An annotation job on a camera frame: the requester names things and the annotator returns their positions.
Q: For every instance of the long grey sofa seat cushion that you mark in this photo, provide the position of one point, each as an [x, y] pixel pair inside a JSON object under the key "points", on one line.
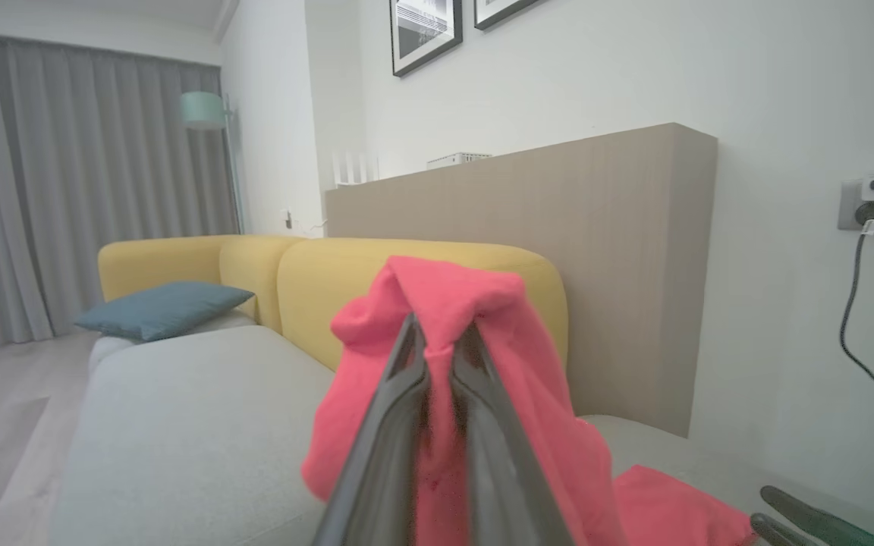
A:
{"points": [[179, 440]]}

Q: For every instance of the small wall socket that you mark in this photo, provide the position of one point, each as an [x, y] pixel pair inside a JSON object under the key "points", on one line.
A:
{"points": [[287, 218]]}

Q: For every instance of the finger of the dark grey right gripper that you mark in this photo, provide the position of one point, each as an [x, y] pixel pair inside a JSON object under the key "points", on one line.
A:
{"points": [[816, 523], [774, 533]]}

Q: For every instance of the blue throw pillow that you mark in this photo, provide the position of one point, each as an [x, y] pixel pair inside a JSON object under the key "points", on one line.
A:
{"points": [[164, 309]]}

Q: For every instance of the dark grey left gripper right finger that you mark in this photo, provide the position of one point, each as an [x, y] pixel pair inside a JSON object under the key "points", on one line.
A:
{"points": [[498, 470]]}

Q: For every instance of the white upright-pronged device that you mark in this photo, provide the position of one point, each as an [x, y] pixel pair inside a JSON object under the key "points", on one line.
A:
{"points": [[353, 168]]}

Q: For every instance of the flat white router box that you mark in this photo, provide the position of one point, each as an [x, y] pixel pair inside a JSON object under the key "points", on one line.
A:
{"points": [[458, 160]]}

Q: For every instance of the wide yellow sofa backrest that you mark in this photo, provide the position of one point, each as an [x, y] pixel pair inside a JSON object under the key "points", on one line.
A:
{"points": [[331, 280]]}

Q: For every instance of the beige wooden partition panel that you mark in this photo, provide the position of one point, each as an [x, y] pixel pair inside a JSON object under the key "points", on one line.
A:
{"points": [[619, 265]]}

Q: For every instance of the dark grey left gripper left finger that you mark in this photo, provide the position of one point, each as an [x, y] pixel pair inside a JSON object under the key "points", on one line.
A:
{"points": [[384, 455]]}

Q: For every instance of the red white basketball jersey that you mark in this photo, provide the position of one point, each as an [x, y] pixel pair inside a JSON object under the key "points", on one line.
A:
{"points": [[536, 394]]}

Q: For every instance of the small grey sofa seat cushion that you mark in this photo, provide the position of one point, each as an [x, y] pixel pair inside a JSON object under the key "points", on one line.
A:
{"points": [[111, 350]]}

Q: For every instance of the large black picture frame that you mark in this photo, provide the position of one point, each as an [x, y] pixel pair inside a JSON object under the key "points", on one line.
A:
{"points": [[425, 30]]}

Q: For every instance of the grey wall outlet plate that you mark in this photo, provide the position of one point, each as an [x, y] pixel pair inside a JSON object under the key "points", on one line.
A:
{"points": [[848, 205]]}

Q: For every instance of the grey pleated curtain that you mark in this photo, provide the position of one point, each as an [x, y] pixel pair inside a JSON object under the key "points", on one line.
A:
{"points": [[65, 189]]}

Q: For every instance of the mint shade floor lamp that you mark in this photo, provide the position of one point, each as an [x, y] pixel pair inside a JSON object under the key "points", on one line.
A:
{"points": [[202, 110]]}

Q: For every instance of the narrow yellow sofa backrest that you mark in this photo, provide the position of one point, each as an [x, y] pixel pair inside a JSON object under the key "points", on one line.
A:
{"points": [[255, 265]]}

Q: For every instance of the yellow sofa end backrest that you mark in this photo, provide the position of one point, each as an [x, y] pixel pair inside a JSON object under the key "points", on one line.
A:
{"points": [[149, 262]]}

